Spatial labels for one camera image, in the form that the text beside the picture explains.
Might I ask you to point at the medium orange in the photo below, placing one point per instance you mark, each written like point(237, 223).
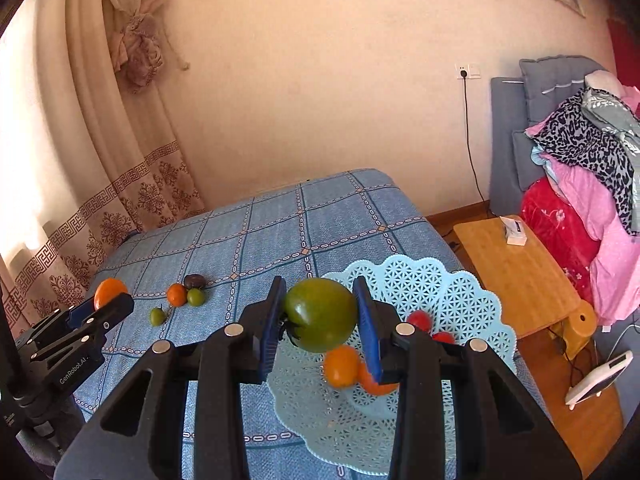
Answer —
point(112, 288)

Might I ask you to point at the grey-green floral cloth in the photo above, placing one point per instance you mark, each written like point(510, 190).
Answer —
point(610, 110)

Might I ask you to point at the large green tomato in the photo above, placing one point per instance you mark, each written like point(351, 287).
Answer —
point(322, 315)

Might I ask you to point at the white device on stand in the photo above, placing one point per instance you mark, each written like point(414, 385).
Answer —
point(600, 372)

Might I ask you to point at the small orange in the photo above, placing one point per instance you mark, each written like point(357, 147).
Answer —
point(176, 294)

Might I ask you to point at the red wall hanging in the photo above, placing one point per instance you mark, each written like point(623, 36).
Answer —
point(625, 50)

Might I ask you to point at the grey cushion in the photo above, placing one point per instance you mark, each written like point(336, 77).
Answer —
point(555, 85)

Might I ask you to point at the beige patterned curtain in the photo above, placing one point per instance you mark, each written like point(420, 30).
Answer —
point(65, 110)

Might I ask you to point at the cream cloth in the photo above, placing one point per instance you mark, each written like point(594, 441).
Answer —
point(605, 80)

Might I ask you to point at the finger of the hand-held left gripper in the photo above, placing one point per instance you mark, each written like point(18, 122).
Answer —
point(115, 312)
point(80, 313)

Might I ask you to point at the leopard print cloth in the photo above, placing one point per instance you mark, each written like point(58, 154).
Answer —
point(585, 140)

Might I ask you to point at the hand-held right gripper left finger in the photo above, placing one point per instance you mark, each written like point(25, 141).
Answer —
point(272, 330)

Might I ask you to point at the small wooden table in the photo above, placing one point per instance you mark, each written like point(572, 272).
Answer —
point(520, 280)

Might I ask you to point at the dimpled orange mandarin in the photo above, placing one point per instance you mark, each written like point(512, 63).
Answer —
point(369, 389)

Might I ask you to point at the red floral blanket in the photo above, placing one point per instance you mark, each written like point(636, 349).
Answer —
point(555, 225)

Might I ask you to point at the dark brown avocado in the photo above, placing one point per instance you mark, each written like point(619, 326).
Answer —
point(194, 280)

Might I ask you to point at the light blue plastic basket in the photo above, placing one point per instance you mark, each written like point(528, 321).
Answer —
point(435, 285)

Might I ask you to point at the small green tomato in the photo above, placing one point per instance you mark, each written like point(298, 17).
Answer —
point(158, 316)

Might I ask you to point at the white wall socket with plug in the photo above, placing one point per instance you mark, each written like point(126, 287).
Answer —
point(467, 71)

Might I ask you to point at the pile of clothes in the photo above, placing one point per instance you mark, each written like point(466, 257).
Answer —
point(615, 260)

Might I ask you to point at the large red tomato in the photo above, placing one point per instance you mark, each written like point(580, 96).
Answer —
point(419, 319)

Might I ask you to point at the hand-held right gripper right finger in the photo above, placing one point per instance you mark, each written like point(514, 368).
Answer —
point(369, 340)

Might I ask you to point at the curtain tieback with tassel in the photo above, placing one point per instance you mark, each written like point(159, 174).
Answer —
point(140, 55)

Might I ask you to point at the large smooth orange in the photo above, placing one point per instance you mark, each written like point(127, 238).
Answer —
point(341, 364)

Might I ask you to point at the small red tomato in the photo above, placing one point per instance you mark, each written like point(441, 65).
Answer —
point(442, 337)

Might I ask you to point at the white tissue box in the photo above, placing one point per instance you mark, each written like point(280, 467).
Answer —
point(515, 230)

